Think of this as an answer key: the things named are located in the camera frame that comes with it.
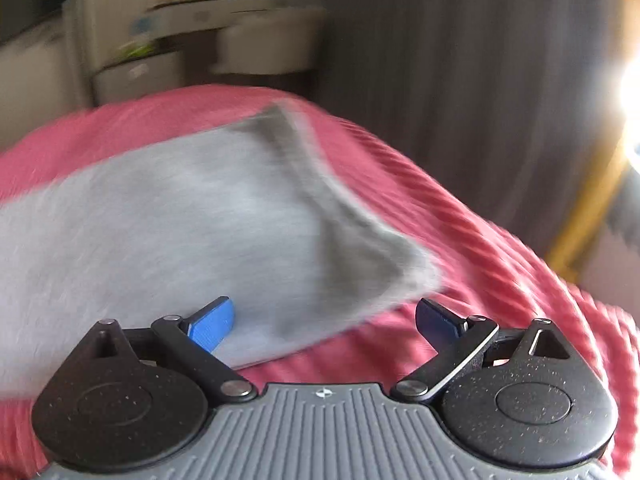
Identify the yellow frame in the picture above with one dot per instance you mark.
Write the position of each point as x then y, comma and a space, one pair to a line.
585, 210

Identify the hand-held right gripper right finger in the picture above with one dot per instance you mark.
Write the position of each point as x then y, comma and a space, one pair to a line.
434, 322

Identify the pink ribbed blanket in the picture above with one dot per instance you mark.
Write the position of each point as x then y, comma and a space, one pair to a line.
500, 270

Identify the grey dressing table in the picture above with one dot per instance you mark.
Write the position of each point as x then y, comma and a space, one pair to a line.
235, 10

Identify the grey curtain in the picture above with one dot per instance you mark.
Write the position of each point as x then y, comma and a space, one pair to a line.
450, 85

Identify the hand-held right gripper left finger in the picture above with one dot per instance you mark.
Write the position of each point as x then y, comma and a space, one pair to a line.
215, 327

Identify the grey pants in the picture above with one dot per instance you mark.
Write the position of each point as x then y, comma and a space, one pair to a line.
175, 220

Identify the grey nightstand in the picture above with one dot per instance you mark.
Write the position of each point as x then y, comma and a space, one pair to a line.
135, 75

